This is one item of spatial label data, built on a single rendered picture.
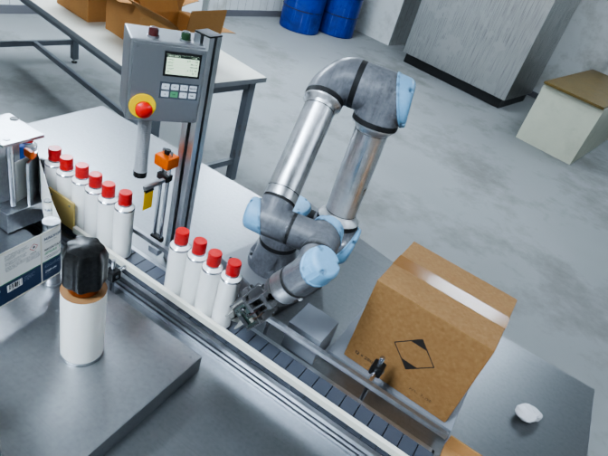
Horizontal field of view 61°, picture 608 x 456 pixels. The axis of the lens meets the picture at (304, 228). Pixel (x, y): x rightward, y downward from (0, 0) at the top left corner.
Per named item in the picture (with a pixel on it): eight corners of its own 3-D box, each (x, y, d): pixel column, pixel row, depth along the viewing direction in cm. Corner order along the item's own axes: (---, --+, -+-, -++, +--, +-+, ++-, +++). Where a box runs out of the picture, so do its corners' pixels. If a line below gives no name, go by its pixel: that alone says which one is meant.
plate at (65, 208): (48, 213, 145) (47, 186, 140) (50, 213, 145) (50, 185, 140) (72, 231, 142) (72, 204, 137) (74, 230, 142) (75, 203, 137)
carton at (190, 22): (113, 54, 280) (118, -19, 259) (184, 48, 318) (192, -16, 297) (166, 86, 264) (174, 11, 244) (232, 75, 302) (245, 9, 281)
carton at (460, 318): (343, 354, 137) (376, 279, 122) (380, 310, 156) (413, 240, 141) (444, 423, 127) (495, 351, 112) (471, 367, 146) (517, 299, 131)
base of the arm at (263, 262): (236, 258, 152) (242, 232, 147) (270, 240, 163) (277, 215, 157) (274, 288, 147) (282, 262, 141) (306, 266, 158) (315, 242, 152)
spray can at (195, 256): (175, 298, 133) (185, 236, 122) (193, 292, 137) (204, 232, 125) (185, 311, 131) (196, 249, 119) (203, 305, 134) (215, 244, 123)
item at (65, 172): (52, 218, 146) (51, 155, 135) (68, 212, 150) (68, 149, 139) (64, 227, 144) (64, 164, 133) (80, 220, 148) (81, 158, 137)
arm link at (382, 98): (303, 236, 153) (366, 55, 126) (350, 255, 152) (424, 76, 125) (292, 256, 143) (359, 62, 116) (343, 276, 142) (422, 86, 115)
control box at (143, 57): (118, 101, 125) (124, 22, 114) (188, 107, 133) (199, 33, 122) (125, 121, 118) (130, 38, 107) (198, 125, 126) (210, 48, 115)
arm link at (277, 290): (292, 260, 113) (314, 289, 113) (280, 268, 115) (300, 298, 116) (273, 275, 107) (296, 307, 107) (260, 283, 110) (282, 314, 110)
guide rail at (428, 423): (95, 207, 144) (95, 203, 143) (99, 205, 145) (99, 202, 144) (444, 440, 111) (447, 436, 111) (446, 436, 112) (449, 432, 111)
